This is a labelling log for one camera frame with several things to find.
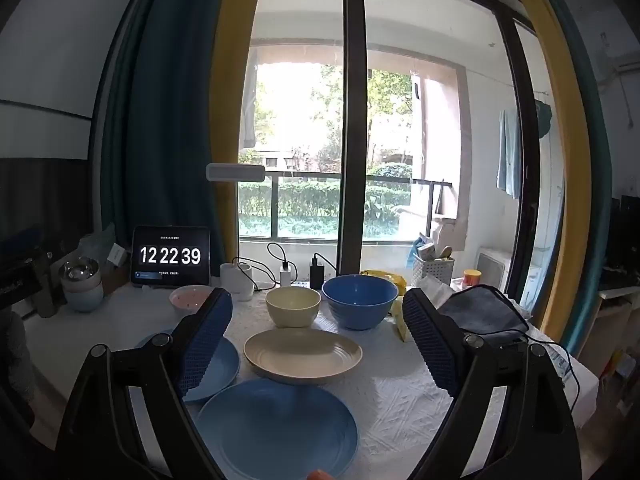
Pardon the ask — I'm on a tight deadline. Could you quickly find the small blue plate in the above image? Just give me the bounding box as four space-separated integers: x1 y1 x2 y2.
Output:
134 329 241 405

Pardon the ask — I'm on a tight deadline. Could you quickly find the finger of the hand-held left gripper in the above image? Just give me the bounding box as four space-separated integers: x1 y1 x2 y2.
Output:
0 252 57 318

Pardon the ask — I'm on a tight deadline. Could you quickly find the black long charger cable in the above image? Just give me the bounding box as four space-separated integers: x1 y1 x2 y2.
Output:
314 252 342 282

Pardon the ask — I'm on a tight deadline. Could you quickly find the cream plate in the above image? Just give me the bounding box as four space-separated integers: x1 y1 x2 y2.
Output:
243 328 363 385

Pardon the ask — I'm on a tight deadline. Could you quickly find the black balcony railing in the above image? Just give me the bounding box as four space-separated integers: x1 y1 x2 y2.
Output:
239 170 451 241

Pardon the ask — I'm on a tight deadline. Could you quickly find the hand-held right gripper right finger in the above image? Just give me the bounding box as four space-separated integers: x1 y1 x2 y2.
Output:
401 287 583 480

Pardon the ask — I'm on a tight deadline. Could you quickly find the light blue hanging towel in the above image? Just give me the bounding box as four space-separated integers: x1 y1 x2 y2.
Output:
496 110 523 200

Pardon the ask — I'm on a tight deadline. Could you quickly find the dark sliding door frame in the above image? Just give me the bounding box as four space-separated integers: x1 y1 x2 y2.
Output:
340 0 369 281

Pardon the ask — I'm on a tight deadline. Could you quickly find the white perforated basket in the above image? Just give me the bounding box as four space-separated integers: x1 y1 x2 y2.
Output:
412 252 456 288

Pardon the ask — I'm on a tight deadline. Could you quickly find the grey cloth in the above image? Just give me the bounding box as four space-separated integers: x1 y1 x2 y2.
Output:
440 285 531 337

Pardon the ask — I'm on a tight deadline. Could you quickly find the black looped charger cable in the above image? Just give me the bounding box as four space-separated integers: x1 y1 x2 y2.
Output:
267 242 291 273

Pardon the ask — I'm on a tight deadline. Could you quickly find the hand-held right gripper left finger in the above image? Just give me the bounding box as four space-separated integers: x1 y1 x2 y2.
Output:
55 287 234 480

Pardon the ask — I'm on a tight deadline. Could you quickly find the steel bowl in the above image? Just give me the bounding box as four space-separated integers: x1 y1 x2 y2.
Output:
58 257 101 282

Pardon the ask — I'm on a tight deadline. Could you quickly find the large blue plate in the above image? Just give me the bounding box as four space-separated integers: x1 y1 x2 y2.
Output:
196 378 360 480

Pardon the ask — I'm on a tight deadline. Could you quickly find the white textured tablecloth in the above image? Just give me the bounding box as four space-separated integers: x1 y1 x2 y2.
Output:
22 280 601 480

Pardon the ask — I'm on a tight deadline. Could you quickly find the yellow curtain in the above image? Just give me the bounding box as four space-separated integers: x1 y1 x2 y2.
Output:
495 0 593 331
207 0 266 281

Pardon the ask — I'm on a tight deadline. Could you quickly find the white charging dock cup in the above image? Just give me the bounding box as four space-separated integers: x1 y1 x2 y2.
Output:
220 260 256 302

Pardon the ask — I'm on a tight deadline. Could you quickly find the person's left forearm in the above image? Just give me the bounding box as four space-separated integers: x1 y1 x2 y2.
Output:
0 310 38 411

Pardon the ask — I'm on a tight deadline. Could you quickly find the white balcony appliance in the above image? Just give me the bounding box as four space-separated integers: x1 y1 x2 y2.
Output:
475 246 516 291

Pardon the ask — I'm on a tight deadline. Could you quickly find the clear plastic bag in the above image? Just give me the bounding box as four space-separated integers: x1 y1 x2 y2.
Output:
422 275 471 311

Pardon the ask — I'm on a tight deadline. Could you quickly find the cream bowl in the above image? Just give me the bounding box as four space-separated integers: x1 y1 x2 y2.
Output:
265 286 322 329

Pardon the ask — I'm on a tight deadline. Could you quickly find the yellow wipes packet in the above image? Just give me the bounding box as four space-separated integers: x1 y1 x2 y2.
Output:
360 270 408 297

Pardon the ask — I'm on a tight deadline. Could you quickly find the white desk lamp head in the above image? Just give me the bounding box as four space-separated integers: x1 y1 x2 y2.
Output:
206 163 266 182

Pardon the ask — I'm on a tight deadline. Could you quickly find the teal curtain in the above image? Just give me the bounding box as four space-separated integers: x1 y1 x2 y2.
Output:
100 0 231 241
530 0 615 356

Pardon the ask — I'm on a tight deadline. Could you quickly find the black tablet clock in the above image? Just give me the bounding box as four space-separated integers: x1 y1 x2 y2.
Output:
131 226 212 288

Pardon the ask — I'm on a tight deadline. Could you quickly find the pink perforated lid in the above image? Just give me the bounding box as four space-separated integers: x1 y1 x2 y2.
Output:
169 285 217 318

